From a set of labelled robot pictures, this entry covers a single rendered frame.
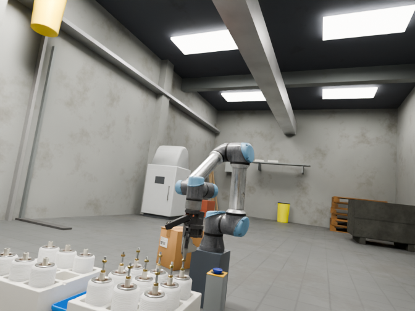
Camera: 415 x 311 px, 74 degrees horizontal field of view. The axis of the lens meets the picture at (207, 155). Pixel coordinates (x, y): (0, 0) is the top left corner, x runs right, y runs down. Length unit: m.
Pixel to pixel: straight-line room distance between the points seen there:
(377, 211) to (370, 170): 3.27
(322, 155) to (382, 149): 1.61
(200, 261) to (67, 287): 0.68
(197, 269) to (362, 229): 4.66
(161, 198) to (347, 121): 6.18
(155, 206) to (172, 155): 1.09
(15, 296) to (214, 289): 0.80
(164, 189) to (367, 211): 3.88
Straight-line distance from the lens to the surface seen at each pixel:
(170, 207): 5.64
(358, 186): 9.12
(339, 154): 9.19
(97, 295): 1.22
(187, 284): 1.30
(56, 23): 4.23
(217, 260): 1.64
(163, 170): 5.75
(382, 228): 6.09
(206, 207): 7.19
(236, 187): 1.59
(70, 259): 1.65
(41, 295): 1.38
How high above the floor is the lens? 0.64
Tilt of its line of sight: 7 degrees up
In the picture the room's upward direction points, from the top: 6 degrees clockwise
